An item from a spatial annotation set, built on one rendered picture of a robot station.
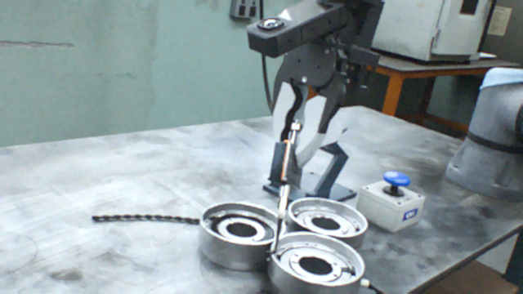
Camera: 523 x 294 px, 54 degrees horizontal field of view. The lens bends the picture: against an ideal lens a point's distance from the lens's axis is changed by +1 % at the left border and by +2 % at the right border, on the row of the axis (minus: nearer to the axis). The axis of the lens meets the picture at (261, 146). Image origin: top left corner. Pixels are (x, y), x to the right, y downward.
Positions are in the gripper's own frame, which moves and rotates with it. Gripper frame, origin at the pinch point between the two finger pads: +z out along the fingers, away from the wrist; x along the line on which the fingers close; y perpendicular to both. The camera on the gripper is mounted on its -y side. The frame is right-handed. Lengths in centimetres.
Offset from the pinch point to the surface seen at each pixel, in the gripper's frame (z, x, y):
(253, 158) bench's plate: 10.8, 24.8, 20.7
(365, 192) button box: 6.3, -0.1, 19.9
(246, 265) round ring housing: 12.9, -2.6, -4.8
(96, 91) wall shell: 33, 159, 58
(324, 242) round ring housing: 9.2, -6.3, 3.7
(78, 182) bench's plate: 15.2, 27.2, -11.4
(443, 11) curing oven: -40, 96, 202
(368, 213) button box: 9.3, -1.4, 20.4
